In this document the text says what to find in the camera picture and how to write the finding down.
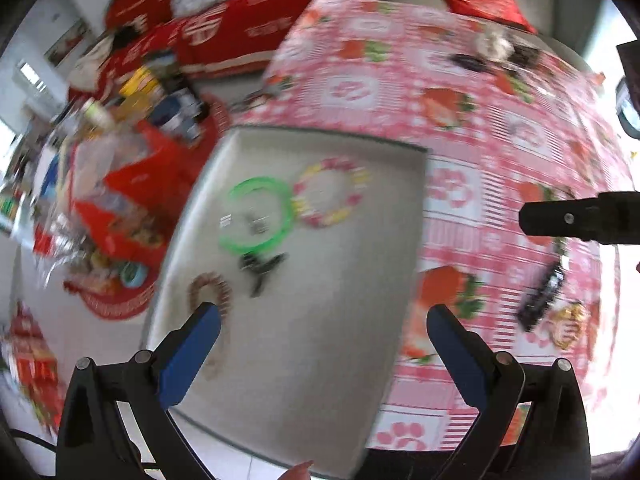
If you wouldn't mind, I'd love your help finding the white washing machine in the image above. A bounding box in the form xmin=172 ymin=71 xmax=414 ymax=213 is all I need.
xmin=614 ymin=79 xmax=640 ymax=138

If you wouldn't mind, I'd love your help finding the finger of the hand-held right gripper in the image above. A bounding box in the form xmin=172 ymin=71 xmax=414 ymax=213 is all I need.
xmin=518 ymin=191 xmax=640 ymax=246

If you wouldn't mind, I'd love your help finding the white rectangular tray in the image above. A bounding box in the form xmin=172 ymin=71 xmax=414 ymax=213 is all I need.
xmin=141 ymin=125 xmax=432 ymax=480

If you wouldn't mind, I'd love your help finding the metal tablecloth clamp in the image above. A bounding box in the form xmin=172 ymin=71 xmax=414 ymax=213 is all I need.
xmin=231 ymin=91 xmax=273 ymax=113

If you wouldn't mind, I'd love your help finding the colourful beaded bracelet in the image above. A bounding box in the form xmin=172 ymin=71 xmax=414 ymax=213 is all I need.
xmin=291 ymin=156 xmax=373 ymax=229

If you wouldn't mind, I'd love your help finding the black beaded bracelet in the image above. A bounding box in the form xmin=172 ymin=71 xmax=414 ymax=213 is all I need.
xmin=516 ymin=237 xmax=571 ymax=333

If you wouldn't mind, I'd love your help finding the green ring bracelet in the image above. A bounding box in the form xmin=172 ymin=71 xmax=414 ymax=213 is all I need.
xmin=217 ymin=176 xmax=296 ymax=258

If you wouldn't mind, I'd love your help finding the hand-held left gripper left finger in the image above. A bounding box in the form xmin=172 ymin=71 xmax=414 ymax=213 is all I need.
xmin=56 ymin=301 xmax=222 ymax=480

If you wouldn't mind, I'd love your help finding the leopard print bow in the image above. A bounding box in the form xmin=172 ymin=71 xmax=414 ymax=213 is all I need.
xmin=510 ymin=42 xmax=543 ymax=68

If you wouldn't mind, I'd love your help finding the wall picture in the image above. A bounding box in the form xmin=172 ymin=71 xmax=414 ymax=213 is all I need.
xmin=44 ymin=19 xmax=96 ymax=67

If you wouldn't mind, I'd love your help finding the black hair clip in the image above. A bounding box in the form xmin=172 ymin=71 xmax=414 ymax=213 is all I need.
xmin=239 ymin=251 xmax=290 ymax=298

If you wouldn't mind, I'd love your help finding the strawberry print pink tablecloth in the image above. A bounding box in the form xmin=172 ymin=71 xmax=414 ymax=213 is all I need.
xmin=235 ymin=0 xmax=626 ymax=453

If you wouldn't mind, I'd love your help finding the red plastic bag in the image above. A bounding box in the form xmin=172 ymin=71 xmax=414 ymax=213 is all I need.
xmin=70 ymin=120 xmax=231 ymax=261

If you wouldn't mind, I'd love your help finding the black scrunchie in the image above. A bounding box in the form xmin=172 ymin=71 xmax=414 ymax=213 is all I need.
xmin=452 ymin=52 xmax=488 ymax=73

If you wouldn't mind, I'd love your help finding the yellow packet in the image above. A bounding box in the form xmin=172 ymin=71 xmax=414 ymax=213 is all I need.
xmin=120 ymin=67 xmax=161 ymax=111

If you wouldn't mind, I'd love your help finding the person's left hand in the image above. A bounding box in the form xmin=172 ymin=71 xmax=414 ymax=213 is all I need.
xmin=277 ymin=460 xmax=315 ymax=480

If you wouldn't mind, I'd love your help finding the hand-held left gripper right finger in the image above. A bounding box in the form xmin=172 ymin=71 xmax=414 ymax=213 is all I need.
xmin=426 ymin=304 xmax=593 ymax=480

